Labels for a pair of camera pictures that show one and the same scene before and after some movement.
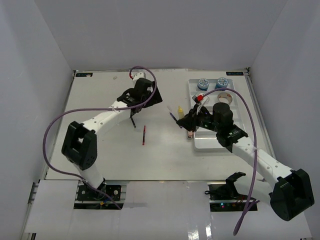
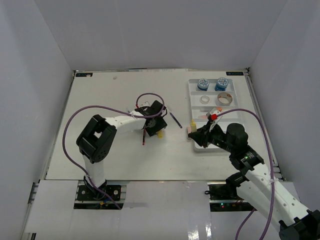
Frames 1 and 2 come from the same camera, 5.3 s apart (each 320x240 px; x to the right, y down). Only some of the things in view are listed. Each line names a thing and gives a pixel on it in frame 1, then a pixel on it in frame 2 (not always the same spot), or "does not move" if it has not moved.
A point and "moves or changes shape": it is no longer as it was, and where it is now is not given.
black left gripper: (155, 99) -> (161, 124)
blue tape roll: (222, 83) does not move
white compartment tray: (209, 92) does not move
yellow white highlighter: (180, 113) moves or changes shape
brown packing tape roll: (225, 97) does not move
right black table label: (234, 73) does not move
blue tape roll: (203, 84) does not move
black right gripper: (189, 122) -> (201, 135)
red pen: (144, 135) does not move
